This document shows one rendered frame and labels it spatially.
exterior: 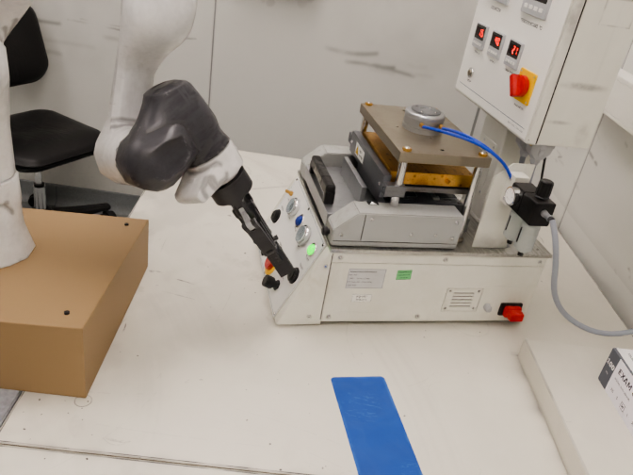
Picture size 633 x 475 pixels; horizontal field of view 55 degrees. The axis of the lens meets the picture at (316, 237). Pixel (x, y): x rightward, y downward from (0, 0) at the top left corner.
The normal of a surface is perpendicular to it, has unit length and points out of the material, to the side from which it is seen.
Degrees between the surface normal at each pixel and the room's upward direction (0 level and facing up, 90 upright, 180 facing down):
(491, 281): 90
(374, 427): 0
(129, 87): 81
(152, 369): 0
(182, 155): 72
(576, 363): 0
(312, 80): 90
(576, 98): 90
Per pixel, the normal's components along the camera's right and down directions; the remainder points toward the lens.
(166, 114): 0.36, 0.08
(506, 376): 0.15, -0.86
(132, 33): -0.40, 0.76
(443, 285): 0.20, 0.51
